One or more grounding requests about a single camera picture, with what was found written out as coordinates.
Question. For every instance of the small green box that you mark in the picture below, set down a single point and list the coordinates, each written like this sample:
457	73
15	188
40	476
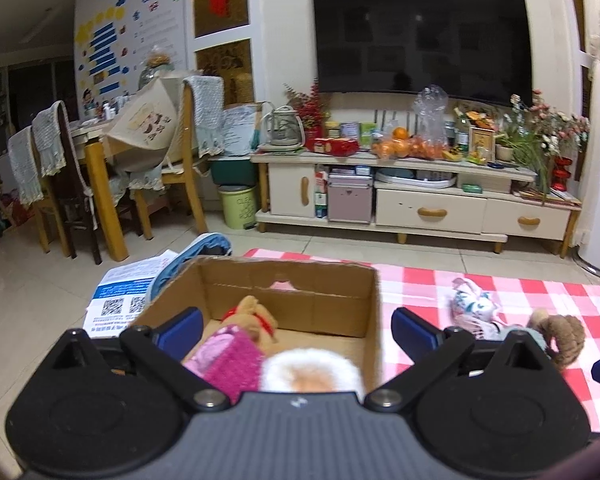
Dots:
472	188

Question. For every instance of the flat red box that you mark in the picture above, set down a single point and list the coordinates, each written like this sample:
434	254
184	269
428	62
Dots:
330	146

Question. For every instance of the pile of colourful packages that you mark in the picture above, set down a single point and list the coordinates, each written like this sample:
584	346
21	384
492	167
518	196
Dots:
2	210

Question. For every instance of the clear plastic bag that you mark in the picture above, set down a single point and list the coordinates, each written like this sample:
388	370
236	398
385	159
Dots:
430	110

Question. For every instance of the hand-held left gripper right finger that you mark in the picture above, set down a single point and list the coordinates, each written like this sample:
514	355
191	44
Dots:
415	335

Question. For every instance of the dark green storage bin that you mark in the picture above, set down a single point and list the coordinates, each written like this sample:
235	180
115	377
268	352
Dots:
232	172

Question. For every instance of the white printed paper bag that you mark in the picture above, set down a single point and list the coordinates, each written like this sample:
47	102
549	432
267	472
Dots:
242	130

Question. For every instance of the brown bear plush red shirt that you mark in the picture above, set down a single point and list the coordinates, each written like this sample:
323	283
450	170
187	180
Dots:
250	312

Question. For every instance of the bunch of bananas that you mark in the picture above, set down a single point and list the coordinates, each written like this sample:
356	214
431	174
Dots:
452	156

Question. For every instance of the pile of oranges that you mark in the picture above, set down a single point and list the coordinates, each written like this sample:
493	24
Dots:
395	147

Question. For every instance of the amber glass partition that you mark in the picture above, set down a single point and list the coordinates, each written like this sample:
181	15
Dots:
225	60

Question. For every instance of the white flat tray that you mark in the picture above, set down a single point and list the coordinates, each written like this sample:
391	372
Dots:
415	177

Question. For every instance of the pink white flower bouquet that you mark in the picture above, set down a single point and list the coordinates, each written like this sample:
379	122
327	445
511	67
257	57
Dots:
555	120

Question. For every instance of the wall poster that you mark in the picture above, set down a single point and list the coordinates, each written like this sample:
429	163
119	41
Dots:
105	40

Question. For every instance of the cream television cabinet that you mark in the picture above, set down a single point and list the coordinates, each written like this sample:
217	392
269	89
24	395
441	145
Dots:
300	158

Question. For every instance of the wooden picture frame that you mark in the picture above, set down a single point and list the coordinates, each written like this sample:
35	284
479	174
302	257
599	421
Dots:
481	145

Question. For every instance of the potted green plant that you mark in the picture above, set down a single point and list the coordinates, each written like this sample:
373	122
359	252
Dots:
504	152

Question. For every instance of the white patterned sock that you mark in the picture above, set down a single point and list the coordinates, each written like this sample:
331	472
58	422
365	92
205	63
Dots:
472	305

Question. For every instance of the light blue plush toy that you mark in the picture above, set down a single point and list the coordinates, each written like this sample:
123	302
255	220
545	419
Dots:
534	336

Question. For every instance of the dark wooden chair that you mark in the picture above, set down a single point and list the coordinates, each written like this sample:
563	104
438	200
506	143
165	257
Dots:
75	195

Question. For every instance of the wooden dining table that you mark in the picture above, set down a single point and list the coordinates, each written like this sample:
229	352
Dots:
105	200

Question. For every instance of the cream cabinet drawer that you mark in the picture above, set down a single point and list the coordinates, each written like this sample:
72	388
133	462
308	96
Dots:
430	212
527	220

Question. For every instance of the red white checkered tablecloth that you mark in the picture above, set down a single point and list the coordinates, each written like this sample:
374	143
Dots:
420	280

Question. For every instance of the white fluffy plush toy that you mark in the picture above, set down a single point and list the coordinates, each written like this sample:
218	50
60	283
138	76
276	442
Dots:
280	367

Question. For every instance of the red glass vase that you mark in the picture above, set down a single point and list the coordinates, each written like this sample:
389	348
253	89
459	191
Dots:
560	175

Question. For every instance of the red green carton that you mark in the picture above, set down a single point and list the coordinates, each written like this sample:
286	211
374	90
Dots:
321	195

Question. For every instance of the wrapped gift basket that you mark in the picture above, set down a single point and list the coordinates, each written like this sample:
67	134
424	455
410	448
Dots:
156	67

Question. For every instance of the grey knitted chair cover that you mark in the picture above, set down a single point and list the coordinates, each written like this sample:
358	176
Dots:
50	140
25	165
205	110

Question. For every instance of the clear glass bottle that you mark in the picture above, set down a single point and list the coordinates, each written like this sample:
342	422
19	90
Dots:
461	135

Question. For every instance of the light wooden chair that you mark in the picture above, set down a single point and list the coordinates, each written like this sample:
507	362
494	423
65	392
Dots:
190	195

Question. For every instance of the green carton box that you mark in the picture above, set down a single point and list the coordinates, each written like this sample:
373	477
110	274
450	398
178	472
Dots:
369	135

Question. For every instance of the glass kettle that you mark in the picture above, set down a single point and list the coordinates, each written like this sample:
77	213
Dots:
282	130

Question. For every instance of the black flat television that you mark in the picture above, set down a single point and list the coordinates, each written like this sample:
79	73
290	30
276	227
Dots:
420	40

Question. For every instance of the beige printed tote bag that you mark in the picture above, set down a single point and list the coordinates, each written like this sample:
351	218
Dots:
142	120

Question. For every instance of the magenta fuzzy knitted sock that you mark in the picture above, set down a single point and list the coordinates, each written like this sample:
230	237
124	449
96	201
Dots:
235	365

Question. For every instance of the light green trash bin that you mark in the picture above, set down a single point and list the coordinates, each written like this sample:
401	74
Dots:
237	207

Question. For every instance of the pink storage case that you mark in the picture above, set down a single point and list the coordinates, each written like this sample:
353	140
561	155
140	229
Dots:
350	200

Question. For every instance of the stack of flat books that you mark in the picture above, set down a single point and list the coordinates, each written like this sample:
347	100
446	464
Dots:
545	196

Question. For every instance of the yellow orange artificial flowers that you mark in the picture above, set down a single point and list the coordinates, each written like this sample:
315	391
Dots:
477	115

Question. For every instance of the brown curly plush toy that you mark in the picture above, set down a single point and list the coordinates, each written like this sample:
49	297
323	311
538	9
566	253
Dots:
562	335

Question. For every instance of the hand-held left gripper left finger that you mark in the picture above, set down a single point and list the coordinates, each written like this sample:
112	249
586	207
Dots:
180	332

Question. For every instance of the red berry branches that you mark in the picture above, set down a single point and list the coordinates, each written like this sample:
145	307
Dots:
312	107

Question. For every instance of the cardboard box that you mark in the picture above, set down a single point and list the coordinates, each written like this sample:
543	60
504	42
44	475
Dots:
330	305

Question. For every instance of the printed paper leaflet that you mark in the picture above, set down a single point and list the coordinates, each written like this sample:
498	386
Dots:
125	290

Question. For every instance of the yellow lidded jar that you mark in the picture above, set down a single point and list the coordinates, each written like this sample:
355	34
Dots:
332	130

